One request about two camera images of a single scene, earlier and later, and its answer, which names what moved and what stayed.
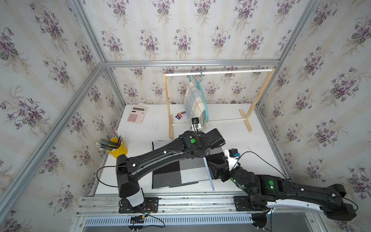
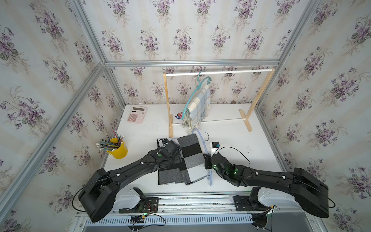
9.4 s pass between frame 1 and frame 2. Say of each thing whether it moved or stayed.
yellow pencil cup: stayed
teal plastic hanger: moved
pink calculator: stayed
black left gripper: moved
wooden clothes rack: stayed
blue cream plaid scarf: moved
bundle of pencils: stayed
